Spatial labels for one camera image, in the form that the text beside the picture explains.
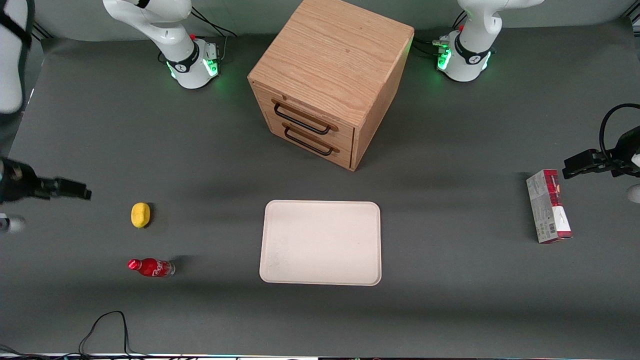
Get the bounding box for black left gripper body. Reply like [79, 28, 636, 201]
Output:
[613, 127, 640, 179]

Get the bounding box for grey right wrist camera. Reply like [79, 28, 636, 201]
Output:
[0, 214, 26, 234]

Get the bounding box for white and red carton box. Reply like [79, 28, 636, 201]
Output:
[526, 169, 574, 245]

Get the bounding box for black right arm base cables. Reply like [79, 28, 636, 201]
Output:
[189, 6, 239, 63]

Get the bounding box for yellow lemon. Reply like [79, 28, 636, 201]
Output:
[131, 202, 151, 229]

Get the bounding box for black left arm base cables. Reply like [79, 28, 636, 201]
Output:
[413, 10, 468, 57]

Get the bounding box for black wire drawer handle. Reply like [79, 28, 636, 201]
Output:
[271, 99, 340, 136]
[282, 122, 341, 157]

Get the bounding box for red coke bottle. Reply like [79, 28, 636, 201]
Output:
[127, 257, 176, 278]

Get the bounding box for cream rectangular plastic tray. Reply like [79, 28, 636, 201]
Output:
[259, 200, 382, 287]

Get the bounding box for black cable loop on table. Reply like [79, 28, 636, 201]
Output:
[0, 310, 151, 360]

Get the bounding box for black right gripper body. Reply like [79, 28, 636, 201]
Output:
[0, 157, 40, 204]

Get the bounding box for wooden drawer cabinet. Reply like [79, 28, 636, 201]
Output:
[247, 0, 415, 172]

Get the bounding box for black arm base cables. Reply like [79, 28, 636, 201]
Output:
[413, 10, 468, 57]
[189, 6, 239, 63]

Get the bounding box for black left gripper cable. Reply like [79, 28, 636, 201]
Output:
[599, 103, 640, 162]

